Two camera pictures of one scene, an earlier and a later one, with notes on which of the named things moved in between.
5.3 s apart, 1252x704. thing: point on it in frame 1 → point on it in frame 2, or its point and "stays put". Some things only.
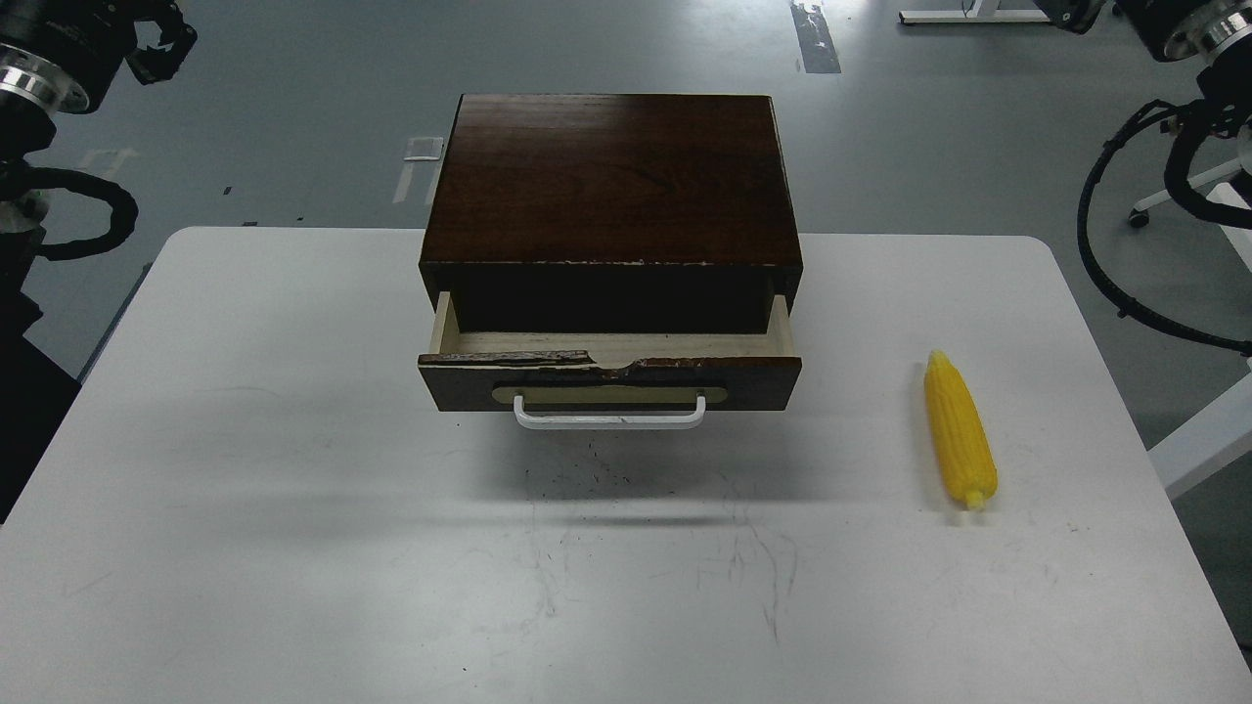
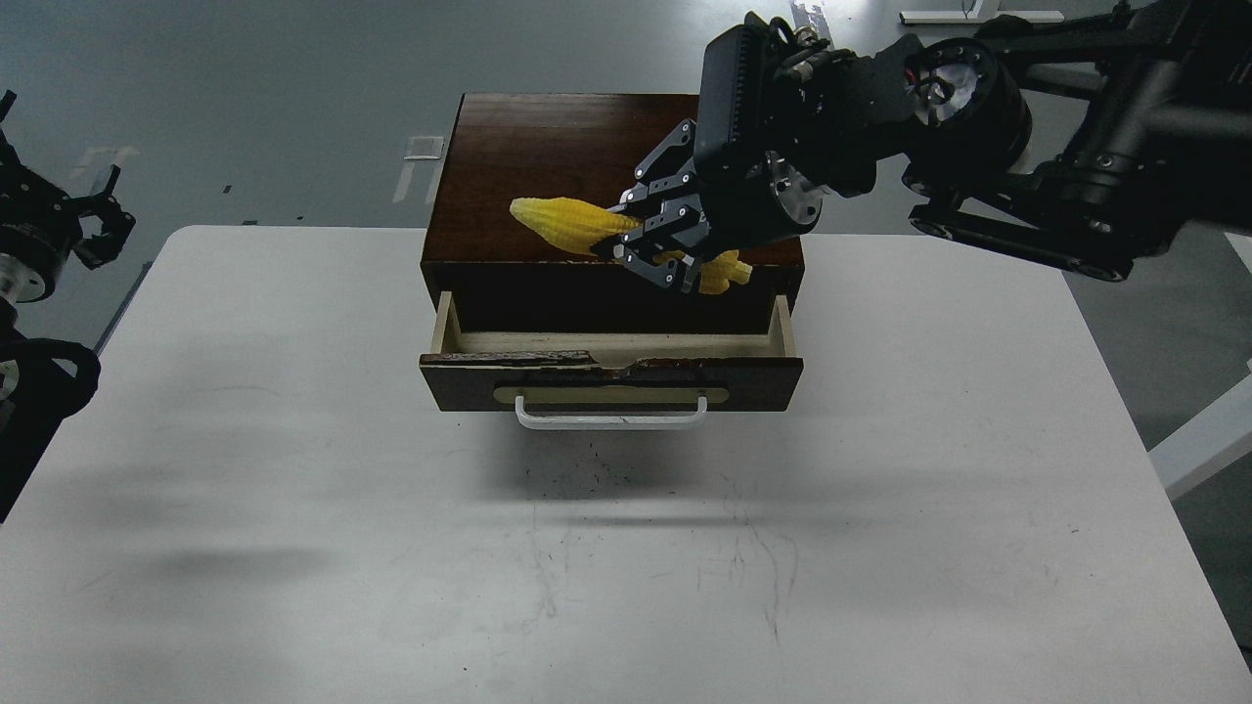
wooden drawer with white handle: [607, 380] stays put
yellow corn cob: [961, 442] → [577, 226]
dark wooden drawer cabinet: [612, 214] stays put
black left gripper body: [156, 64] → [105, 225]
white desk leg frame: [981, 12] stays put
